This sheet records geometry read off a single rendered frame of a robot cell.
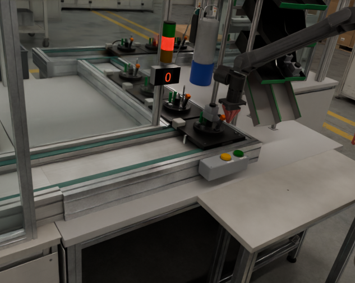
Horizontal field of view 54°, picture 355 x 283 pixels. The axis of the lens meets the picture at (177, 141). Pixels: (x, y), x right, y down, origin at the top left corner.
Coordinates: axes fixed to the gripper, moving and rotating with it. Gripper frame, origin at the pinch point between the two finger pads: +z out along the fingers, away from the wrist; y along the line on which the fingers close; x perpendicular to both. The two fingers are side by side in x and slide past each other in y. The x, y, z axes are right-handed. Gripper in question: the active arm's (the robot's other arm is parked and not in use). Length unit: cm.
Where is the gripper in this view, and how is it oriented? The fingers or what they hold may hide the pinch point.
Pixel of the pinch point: (227, 121)
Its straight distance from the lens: 148.4
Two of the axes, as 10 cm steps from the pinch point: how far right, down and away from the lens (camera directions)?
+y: -8.1, 1.7, -5.6
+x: 5.6, 4.6, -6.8
